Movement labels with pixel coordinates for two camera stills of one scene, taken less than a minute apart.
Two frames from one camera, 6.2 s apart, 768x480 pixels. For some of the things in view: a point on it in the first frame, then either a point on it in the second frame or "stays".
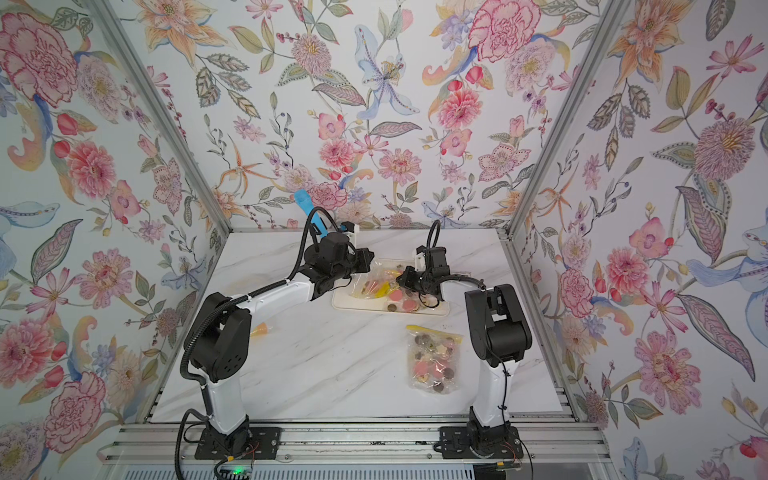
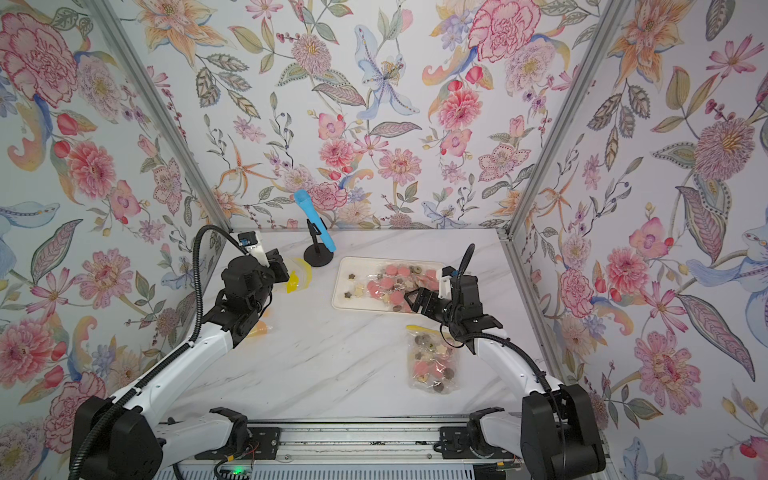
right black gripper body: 419,280 to 451,315
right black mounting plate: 454,443 stays
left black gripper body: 351,264 to 267,278
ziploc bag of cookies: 434,360 stays
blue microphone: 304,201 stays
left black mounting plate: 265,443 stays
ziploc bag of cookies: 378,281 to 300,276
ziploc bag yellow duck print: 261,330 stays
